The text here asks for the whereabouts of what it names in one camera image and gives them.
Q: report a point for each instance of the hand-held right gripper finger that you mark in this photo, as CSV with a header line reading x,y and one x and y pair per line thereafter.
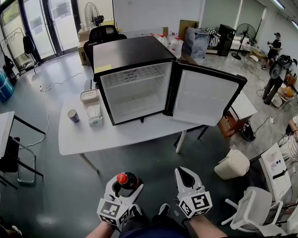
x,y
180,182
197,183

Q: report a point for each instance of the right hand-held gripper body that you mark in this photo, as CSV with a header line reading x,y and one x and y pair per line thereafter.
x,y
196,202

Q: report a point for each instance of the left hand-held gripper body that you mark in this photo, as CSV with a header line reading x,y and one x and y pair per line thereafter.
x,y
111,211

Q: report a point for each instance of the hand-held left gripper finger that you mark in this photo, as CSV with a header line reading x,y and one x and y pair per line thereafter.
x,y
139,188
109,186

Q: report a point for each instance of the dark bottle with red cap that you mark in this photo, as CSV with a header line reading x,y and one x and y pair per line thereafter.
x,y
122,178

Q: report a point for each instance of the black mini fridge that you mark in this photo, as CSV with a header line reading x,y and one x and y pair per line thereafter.
x,y
129,51

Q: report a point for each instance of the person's left forearm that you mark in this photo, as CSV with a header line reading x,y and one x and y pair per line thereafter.
x,y
101,230

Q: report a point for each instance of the person's right forearm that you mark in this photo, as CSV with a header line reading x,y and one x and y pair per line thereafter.
x,y
203,228

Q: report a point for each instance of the person's left shoe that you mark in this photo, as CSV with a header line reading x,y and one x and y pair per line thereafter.
x,y
137,212

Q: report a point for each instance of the person's shoe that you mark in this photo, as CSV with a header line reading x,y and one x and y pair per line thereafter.
x,y
137,212
162,212

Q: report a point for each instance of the person's right shoe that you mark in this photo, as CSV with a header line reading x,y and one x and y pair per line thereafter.
x,y
162,212

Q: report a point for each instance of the cream waste bin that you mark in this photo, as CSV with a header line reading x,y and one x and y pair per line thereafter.
x,y
232,165

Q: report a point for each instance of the person's navy shorts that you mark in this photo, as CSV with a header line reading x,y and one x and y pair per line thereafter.
x,y
154,230

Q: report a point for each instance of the white plastic chair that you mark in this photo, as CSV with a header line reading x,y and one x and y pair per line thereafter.
x,y
253,207

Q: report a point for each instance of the brown wooden cabinet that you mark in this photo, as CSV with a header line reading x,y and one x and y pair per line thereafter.
x,y
228,124

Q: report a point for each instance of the white tissue packet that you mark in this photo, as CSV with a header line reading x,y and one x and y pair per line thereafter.
x,y
95,115

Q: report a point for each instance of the blue paper cup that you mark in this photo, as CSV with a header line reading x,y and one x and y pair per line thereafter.
x,y
73,115

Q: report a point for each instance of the white desk with papers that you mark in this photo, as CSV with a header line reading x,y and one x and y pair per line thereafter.
x,y
275,167

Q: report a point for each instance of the grey lunch box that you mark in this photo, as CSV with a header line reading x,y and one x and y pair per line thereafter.
x,y
89,95

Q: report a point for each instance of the white power strip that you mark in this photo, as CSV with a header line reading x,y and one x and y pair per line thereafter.
x,y
46,87

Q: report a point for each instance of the brown cardboard box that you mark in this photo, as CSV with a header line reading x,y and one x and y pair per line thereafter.
x,y
84,51

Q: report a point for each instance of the blue plastic bag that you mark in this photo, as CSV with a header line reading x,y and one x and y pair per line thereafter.
x,y
197,42

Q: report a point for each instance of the grey round appliance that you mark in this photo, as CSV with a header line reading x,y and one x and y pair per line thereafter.
x,y
279,67

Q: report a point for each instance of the black cabinet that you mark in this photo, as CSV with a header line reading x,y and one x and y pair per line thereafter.
x,y
226,40

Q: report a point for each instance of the black white striped bag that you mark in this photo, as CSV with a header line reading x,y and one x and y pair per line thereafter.
x,y
213,36

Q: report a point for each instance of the blue wrapped package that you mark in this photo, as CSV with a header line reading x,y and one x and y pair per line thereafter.
x,y
1,84

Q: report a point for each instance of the black office chair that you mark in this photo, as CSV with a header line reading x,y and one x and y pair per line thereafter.
x,y
103,33

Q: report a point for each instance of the flat cardboard sheet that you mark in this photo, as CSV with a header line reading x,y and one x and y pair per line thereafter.
x,y
187,27

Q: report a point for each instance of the black standing fan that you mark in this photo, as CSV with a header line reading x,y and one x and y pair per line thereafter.
x,y
244,32

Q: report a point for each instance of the black coat rack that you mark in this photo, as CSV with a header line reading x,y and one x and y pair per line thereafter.
x,y
27,44

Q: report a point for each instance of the silver standing fan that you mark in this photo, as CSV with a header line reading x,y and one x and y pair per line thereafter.
x,y
92,12

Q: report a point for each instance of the glass entrance door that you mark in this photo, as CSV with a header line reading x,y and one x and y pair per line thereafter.
x,y
47,21

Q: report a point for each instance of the white side table black frame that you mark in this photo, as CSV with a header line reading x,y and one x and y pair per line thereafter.
x,y
1,133

